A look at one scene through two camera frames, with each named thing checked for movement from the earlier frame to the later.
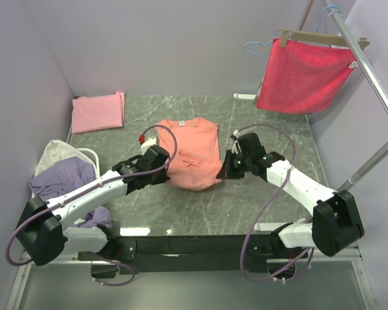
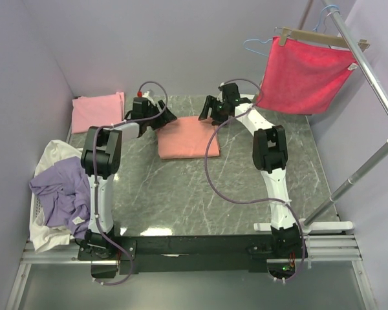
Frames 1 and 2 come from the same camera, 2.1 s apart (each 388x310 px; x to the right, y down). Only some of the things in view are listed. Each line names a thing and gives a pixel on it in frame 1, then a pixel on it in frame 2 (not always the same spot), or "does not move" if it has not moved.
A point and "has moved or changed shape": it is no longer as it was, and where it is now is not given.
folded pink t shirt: (97, 112) does not move
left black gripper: (161, 178) → (162, 119)
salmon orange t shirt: (196, 164) has moved or changed shape
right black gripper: (227, 170) → (212, 103)
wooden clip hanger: (287, 34) does not move
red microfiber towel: (304, 77) does not move
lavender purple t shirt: (64, 177) does not move
